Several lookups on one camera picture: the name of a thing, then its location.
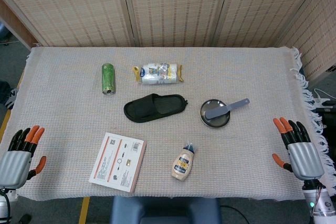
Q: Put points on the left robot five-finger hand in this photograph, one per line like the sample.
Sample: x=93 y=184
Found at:
x=14 y=166

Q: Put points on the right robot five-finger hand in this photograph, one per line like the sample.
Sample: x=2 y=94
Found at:
x=304 y=159

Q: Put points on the black slipper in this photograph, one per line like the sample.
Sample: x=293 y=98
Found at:
x=141 y=108

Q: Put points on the black device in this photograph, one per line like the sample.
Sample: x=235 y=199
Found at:
x=328 y=115

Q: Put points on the black caster wheel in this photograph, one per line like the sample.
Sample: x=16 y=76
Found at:
x=25 y=218

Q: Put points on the sneaker with letter N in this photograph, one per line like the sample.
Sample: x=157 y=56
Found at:
x=11 y=98

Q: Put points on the dark trouser leg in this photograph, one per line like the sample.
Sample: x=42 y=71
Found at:
x=3 y=91

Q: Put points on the woven fringed table cloth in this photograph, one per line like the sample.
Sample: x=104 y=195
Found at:
x=65 y=108

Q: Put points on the white and orange box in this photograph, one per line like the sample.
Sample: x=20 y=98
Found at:
x=118 y=162

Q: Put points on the beige sauce squeeze bottle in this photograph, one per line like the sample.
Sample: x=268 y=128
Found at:
x=182 y=165

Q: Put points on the bamboo folding screen panel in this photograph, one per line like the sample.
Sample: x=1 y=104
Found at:
x=68 y=9
x=320 y=37
x=265 y=9
x=176 y=9

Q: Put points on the green drink can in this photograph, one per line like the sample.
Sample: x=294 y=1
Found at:
x=108 y=78

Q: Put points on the brown wooden furniture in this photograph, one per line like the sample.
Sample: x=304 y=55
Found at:
x=15 y=28

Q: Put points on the white snack package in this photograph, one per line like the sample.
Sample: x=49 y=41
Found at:
x=157 y=74

